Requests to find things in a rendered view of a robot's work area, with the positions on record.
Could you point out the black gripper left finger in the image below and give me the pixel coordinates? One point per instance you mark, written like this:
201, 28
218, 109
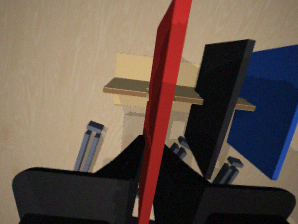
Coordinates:
108, 194

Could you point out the red board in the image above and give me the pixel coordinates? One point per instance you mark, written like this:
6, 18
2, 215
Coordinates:
168, 51

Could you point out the blue notched board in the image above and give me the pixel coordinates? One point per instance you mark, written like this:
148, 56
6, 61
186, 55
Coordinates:
263, 136

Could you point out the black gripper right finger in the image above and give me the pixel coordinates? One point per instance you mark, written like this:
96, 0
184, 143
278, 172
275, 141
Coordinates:
183, 196

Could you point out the tan slotted board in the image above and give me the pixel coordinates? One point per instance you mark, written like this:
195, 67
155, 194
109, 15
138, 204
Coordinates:
130, 85

